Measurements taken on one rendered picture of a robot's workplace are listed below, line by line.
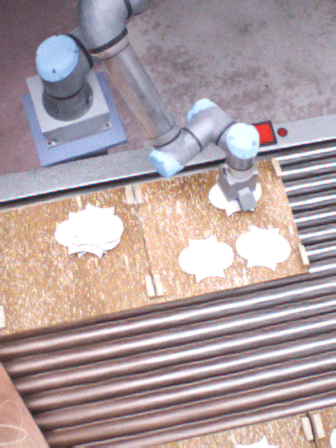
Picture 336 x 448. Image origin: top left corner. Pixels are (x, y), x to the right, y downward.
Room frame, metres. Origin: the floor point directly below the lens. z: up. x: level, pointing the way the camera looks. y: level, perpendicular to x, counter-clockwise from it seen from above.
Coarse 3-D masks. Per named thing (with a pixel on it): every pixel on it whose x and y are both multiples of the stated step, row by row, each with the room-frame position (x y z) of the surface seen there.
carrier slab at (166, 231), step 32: (160, 192) 0.85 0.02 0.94; (192, 192) 0.84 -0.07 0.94; (160, 224) 0.75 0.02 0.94; (192, 224) 0.75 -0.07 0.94; (224, 224) 0.74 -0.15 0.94; (256, 224) 0.74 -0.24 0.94; (288, 224) 0.73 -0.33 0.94; (160, 256) 0.66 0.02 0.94; (192, 288) 0.56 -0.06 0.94; (224, 288) 0.56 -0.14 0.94
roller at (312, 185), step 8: (320, 176) 0.89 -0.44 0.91; (328, 176) 0.88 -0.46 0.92; (288, 184) 0.86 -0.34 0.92; (296, 184) 0.86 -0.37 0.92; (304, 184) 0.86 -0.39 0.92; (312, 184) 0.86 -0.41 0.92; (320, 184) 0.86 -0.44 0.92; (328, 184) 0.86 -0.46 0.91; (288, 192) 0.84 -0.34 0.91; (296, 192) 0.84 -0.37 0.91; (304, 192) 0.84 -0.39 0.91; (312, 192) 0.85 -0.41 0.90
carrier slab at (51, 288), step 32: (0, 224) 0.77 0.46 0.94; (32, 224) 0.77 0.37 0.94; (128, 224) 0.75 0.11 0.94; (0, 256) 0.68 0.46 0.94; (32, 256) 0.67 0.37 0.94; (64, 256) 0.67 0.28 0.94; (96, 256) 0.67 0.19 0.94; (128, 256) 0.66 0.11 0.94; (0, 288) 0.59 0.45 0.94; (32, 288) 0.58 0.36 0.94; (64, 288) 0.58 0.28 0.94; (96, 288) 0.58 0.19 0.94; (128, 288) 0.57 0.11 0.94; (32, 320) 0.50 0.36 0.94; (64, 320) 0.49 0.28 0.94
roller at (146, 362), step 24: (240, 336) 0.43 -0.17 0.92; (264, 336) 0.43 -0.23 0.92; (288, 336) 0.43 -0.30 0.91; (120, 360) 0.39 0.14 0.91; (144, 360) 0.38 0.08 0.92; (168, 360) 0.38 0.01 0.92; (192, 360) 0.38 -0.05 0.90; (24, 384) 0.33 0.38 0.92; (48, 384) 0.33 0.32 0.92; (72, 384) 0.33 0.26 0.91
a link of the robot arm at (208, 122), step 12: (192, 108) 0.92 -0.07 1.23; (204, 108) 0.91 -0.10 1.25; (216, 108) 0.92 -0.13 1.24; (192, 120) 0.89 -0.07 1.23; (204, 120) 0.88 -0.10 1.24; (216, 120) 0.88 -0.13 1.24; (228, 120) 0.88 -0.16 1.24; (192, 132) 0.85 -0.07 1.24; (204, 132) 0.85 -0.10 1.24; (216, 132) 0.85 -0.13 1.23; (204, 144) 0.83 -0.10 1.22; (216, 144) 0.84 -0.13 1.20
